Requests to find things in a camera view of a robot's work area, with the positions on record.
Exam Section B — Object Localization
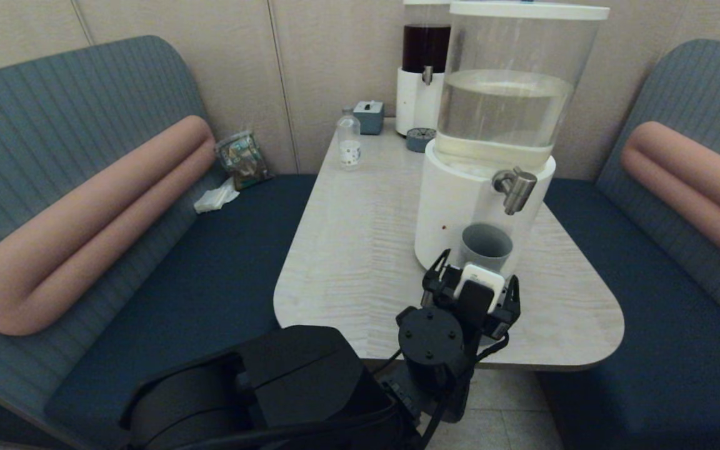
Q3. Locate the blue upholstered bench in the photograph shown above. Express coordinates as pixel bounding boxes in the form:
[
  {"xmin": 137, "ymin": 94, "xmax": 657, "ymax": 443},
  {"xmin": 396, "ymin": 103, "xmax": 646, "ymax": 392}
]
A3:
[
  {"xmin": 538, "ymin": 39, "xmax": 720, "ymax": 450},
  {"xmin": 0, "ymin": 35, "xmax": 318, "ymax": 450}
]

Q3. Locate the white folded napkin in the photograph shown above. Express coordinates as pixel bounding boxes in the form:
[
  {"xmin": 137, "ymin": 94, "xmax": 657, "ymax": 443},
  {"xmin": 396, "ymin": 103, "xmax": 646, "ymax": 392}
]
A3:
[{"xmin": 193, "ymin": 177, "xmax": 240, "ymax": 214}]

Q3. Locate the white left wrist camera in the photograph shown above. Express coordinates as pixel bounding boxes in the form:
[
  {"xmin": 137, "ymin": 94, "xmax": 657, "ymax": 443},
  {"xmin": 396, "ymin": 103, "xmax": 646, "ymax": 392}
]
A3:
[{"xmin": 454, "ymin": 263, "xmax": 505, "ymax": 313}]

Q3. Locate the white clear water dispenser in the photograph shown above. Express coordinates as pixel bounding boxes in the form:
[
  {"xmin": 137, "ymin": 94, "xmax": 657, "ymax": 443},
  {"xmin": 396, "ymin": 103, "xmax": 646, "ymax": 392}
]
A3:
[{"xmin": 414, "ymin": 1, "xmax": 611, "ymax": 282}]

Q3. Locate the pink bolster cushion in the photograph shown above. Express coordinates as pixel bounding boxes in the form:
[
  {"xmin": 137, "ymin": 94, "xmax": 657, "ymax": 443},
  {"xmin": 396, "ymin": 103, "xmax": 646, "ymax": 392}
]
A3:
[
  {"xmin": 0, "ymin": 115, "xmax": 217, "ymax": 336},
  {"xmin": 621, "ymin": 121, "xmax": 720, "ymax": 282}
]

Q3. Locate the clear plastic bottle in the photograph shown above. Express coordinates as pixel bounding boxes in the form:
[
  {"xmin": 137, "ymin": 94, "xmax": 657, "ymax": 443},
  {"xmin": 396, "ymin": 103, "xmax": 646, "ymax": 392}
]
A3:
[{"xmin": 336, "ymin": 108, "xmax": 362, "ymax": 172}]

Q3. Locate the small blue drip tray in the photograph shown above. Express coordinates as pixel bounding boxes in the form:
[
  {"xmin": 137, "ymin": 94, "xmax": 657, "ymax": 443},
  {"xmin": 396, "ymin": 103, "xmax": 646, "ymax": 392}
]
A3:
[{"xmin": 406, "ymin": 127, "xmax": 438, "ymax": 154}]

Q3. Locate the grey-blue tissue box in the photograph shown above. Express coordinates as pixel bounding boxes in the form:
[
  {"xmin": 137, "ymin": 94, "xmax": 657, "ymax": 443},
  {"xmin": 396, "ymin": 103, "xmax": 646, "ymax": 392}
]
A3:
[{"xmin": 353, "ymin": 101, "xmax": 385, "ymax": 136}]

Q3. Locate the grey plastic cup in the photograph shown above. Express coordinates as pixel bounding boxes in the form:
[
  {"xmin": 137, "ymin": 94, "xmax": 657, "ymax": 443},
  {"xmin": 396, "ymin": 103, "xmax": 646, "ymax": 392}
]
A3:
[{"xmin": 459, "ymin": 223, "xmax": 514, "ymax": 274}]

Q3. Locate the white dark drink dispenser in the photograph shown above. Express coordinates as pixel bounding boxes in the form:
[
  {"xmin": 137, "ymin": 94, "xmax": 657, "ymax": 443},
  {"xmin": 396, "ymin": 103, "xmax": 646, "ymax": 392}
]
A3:
[{"xmin": 395, "ymin": 0, "xmax": 454, "ymax": 138}]

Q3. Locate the green snack bag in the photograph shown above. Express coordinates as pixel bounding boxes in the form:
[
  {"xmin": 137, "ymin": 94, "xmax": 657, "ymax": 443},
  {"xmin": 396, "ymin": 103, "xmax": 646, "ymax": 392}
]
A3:
[{"xmin": 214, "ymin": 129, "xmax": 273, "ymax": 191}]

